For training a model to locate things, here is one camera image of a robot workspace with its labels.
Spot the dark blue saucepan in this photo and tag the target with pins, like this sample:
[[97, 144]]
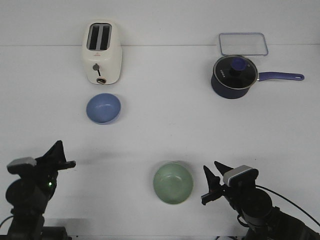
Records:
[[229, 93]]

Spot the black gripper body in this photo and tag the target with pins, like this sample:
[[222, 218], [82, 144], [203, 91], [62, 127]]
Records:
[[46, 169], [230, 193]]

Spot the blue bowl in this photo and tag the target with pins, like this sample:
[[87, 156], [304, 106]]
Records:
[[103, 108]]

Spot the green bowl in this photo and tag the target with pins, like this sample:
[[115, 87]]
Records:
[[173, 183]]

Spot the glass pot lid blue knob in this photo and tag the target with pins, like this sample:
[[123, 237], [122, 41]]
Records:
[[235, 72]]

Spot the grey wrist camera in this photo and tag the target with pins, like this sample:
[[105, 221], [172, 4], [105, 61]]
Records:
[[21, 165], [239, 173]]

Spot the clear rectangular container lid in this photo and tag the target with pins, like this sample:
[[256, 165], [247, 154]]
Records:
[[250, 44]]

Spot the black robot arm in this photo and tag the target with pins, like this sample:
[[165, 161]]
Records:
[[253, 205], [29, 195]]

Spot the white two-slot toaster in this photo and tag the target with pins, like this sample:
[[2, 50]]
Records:
[[102, 52]]

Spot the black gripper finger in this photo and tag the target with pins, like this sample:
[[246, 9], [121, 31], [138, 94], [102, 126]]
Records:
[[55, 152], [222, 168], [212, 180], [62, 157]]

